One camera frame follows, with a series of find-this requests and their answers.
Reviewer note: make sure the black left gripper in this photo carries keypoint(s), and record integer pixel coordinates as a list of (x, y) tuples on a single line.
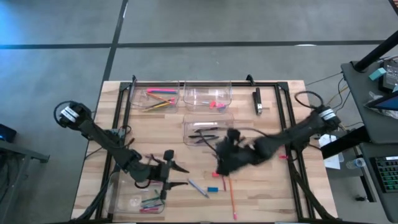
[(162, 174)]

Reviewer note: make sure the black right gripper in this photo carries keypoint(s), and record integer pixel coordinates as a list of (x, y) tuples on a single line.
[(239, 154)]

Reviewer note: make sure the thick grey pen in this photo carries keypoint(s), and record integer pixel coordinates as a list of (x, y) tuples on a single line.
[(198, 188)]

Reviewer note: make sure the purple pen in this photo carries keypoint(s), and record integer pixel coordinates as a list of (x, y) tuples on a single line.
[(208, 140)]

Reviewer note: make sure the green crayon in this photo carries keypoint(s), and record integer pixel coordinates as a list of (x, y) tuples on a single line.
[(150, 199)]

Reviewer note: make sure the blue crayon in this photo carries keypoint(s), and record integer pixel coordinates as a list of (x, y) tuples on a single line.
[(154, 205)]

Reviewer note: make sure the black pen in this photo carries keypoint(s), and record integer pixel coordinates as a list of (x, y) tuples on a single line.
[(199, 136), (205, 129)]

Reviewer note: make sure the red crayon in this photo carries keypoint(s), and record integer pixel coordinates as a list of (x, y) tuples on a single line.
[(224, 185), (149, 210)]

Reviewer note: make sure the pink eraser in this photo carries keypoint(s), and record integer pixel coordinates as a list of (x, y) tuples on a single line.
[(221, 105)]

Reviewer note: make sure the red cap eraser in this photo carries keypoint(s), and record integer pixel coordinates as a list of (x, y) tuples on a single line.
[(212, 104)]

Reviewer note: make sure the yellow pencil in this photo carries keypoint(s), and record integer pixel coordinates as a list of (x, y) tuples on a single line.
[(155, 106)]

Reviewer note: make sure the black pencil red eraser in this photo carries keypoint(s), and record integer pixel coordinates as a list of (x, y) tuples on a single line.
[(164, 102)]

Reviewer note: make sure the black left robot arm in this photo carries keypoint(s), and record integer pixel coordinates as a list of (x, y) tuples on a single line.
[(105, 140)]

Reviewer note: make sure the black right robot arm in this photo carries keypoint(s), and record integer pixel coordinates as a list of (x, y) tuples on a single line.
[(298, 132)]

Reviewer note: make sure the blue eraser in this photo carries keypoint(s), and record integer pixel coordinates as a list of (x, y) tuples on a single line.
[(213, 189)]

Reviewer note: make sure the tall clear plastic bin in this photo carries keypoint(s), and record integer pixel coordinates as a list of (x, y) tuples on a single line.
[(124, 199)]

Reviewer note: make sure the small red clip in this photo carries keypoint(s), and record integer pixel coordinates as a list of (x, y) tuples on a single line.
[(283, 157)]

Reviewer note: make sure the black stapler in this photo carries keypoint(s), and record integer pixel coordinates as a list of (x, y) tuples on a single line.
[(257, 99)]

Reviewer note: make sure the white paper sheet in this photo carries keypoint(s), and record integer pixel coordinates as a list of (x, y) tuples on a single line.
[(332, 161)]

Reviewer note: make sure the clear water bottle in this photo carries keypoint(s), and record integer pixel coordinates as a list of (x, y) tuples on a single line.
[(357, 163)]

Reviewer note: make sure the grey desk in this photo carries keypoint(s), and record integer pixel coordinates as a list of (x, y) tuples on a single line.
[(357, 93)]

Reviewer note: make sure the backlit keyboard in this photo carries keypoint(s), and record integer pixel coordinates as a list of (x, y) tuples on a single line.
[(387, 174)]

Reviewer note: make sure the dark side table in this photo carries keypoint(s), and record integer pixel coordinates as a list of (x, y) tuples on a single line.
[(7, 132)]

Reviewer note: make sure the computer monitor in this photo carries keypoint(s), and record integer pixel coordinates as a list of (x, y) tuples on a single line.
[(385, 104)]

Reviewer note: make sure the teal box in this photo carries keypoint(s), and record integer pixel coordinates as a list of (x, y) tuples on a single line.
[(377, 74)]

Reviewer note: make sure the black desk device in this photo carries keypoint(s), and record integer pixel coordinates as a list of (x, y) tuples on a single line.
[(390, 74)]

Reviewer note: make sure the black aluminium rig frame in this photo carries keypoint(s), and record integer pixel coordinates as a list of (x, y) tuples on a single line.
[(239, 84)]

